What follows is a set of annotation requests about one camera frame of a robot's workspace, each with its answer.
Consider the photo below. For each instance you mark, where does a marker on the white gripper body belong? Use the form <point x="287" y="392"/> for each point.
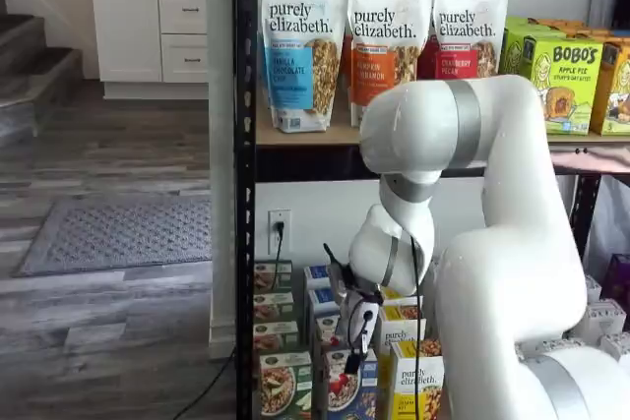
<point x="374" y="324"/>

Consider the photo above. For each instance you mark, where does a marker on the black metal shelf rack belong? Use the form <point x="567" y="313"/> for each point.
<point x="244" y="144"/>

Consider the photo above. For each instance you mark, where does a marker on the grey patterned floor mat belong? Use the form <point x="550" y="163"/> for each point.
<point x="123" y="233"/>

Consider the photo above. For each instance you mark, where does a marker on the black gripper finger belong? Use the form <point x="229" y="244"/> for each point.
<point x="353" y="365"/>

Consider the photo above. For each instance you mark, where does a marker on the green Bobo's apple pie box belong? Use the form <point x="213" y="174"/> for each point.
<point x="526" y="24"/>
<point x="576" y="76"/>

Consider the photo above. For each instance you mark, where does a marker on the white organic pantry box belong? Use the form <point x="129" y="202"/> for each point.
<point x="600" y="321"/>
<point x="551" y="346"/>
<point x="617" y="346"/>
<point x="593" y="288"/>

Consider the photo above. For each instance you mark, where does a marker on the purple snack box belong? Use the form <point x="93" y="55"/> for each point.
<point x="619" y="282"/>

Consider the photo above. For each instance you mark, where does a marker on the white wall outlet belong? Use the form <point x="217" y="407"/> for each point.
<point x="285" y="243"/>

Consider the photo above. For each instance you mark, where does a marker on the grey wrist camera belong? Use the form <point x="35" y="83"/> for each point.
<point x="341" y="282"/>

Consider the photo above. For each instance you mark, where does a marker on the blue purely elizabeth granola bag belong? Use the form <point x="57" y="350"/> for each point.
<point x="295" y="46"/>

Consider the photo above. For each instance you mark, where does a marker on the yellow Bobo's snack box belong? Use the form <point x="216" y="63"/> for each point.
<point x="615" y="95"/>
<point x="600" y="36"/>

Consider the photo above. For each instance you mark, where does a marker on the green oatmeal box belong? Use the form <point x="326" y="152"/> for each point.
<point x="273" y="307"/>
<point x="275" y="336"/>
<point x="268" y="275"/>
<point x="285" y="385"/>

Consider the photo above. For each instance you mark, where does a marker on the dark wooden staircase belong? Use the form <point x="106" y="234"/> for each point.
<point x="29" y="56"/>

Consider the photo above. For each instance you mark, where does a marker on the white kitchen cabinet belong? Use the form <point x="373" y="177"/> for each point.
<point x="128" y="26"/>

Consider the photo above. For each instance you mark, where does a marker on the red purely elizabeth granola bag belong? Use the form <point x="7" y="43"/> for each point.
<point x="467" y="21"/>
<point x="427" y="58"/>

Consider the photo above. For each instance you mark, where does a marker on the yellow purely elizabeth box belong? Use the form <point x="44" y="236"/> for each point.
<point x="413" y="380"/>
<point x="398" y="326"/>
<point x="394" y="298"/>

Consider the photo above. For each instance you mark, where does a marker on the orange purely elizabeth granola bag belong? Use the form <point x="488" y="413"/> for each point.
<point x="379" y="46"/>
<point x="347" y="71"/>

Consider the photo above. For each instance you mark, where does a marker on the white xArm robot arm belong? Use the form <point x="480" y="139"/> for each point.
<point x="507" y="267"/>

